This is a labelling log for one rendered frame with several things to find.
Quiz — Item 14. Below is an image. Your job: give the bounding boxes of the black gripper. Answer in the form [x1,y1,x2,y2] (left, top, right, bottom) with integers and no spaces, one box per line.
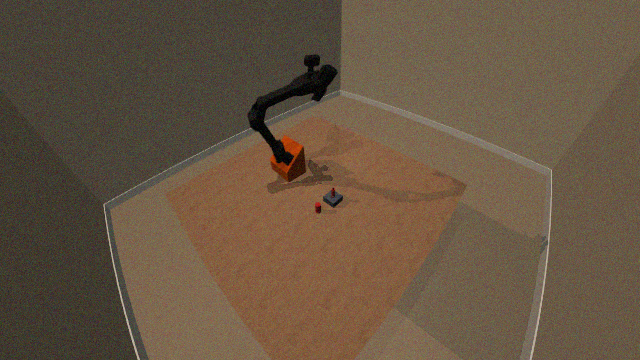
[304,54,320,75]

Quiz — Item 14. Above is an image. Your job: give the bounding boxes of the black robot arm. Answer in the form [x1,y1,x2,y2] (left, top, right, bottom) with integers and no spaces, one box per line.
[247,65,338,166]

